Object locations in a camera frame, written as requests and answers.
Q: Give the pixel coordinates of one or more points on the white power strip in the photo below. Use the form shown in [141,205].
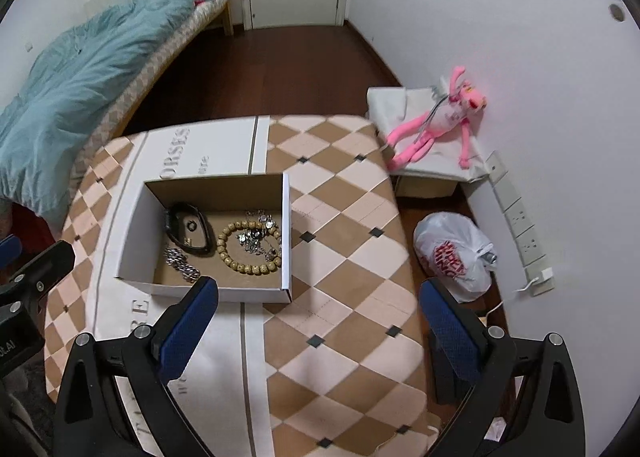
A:
[517,217]

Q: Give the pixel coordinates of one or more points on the white charger plug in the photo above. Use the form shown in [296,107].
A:
[545,273]

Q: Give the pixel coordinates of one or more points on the bed mattress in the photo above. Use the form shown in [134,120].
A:
[150,72]

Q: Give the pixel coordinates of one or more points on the white plastic bag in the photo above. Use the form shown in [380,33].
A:
[450,232]

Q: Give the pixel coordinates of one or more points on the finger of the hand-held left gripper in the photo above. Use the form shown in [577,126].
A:
[9,249]
[47,262]

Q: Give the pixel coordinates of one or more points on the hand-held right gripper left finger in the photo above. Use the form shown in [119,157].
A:
[187,332]

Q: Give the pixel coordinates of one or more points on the round wall hole cover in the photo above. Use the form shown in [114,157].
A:
[616,11]

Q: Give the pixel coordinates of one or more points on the white cardboard box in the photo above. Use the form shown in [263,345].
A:
[225,293]

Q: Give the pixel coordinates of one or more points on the checked beige printed blanket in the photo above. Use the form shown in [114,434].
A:
[340,287]

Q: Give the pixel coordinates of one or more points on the pink plush toy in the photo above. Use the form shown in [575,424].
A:
[425,132]

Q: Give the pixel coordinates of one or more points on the blue duvet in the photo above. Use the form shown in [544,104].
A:
[65,97]

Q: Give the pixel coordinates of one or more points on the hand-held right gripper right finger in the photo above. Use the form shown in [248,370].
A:
[450,337]

